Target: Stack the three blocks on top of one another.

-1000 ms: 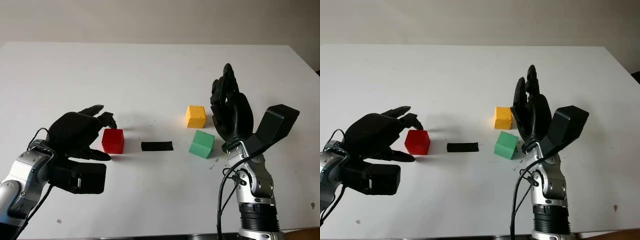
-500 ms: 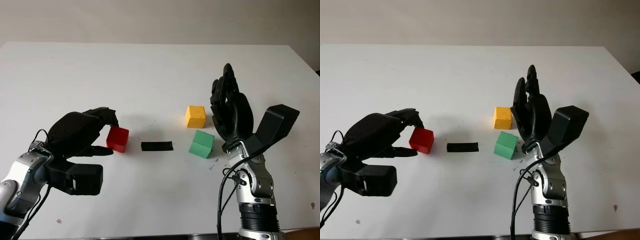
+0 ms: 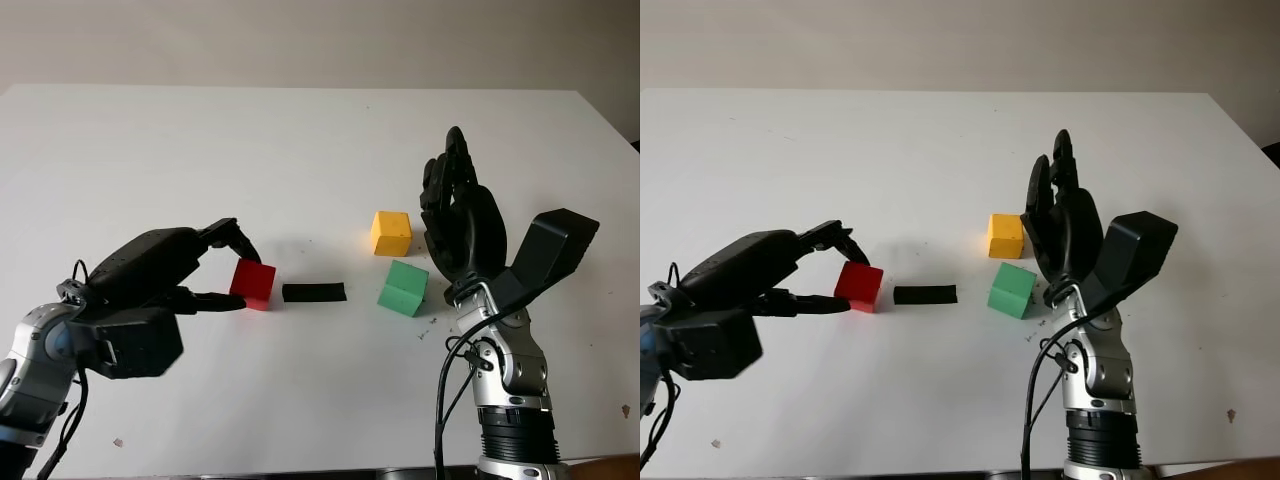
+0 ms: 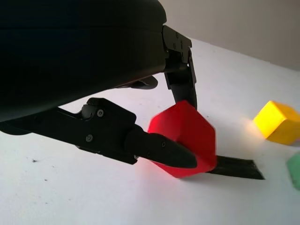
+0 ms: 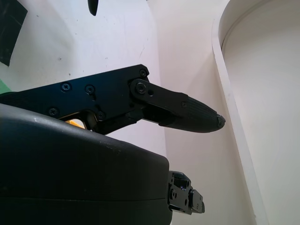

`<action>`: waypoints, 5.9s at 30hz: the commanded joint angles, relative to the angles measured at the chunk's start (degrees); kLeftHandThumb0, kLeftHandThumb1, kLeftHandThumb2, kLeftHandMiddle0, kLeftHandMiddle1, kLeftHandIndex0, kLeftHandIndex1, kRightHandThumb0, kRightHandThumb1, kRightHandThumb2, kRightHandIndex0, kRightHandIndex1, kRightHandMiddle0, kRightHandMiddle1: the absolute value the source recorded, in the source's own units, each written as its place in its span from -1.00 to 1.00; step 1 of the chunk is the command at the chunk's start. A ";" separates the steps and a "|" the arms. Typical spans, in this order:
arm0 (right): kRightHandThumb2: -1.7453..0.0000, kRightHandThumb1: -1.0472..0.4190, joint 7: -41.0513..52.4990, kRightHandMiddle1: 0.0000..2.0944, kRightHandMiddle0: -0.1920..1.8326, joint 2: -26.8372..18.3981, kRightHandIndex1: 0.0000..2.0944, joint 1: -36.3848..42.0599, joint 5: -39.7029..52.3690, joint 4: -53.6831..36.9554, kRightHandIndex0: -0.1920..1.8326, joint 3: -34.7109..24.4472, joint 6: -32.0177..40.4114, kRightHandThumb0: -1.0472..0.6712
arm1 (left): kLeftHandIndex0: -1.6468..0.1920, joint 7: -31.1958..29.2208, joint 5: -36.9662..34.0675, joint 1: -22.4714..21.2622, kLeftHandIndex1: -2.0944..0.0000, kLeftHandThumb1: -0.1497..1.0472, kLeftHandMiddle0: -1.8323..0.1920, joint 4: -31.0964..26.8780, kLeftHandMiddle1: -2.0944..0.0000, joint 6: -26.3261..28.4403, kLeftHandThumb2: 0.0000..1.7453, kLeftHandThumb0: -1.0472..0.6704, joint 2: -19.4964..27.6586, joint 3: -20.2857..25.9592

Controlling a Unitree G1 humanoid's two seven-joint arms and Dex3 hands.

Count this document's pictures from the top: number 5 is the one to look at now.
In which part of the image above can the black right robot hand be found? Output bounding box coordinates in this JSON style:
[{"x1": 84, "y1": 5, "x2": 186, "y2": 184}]
[{"x1": 0, "y1": 64, "x2": 226, "y2": 225}]

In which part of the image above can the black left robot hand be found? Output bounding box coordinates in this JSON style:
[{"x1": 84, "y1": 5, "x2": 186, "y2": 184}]
[{"x1": 87, "y1": 0, "x2": 99, "y2": 16}]

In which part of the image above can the black tape strip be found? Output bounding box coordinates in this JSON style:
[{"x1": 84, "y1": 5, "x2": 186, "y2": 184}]
[{"x1": 0, "y1": 0, "x2": 28, "y2": 68}]

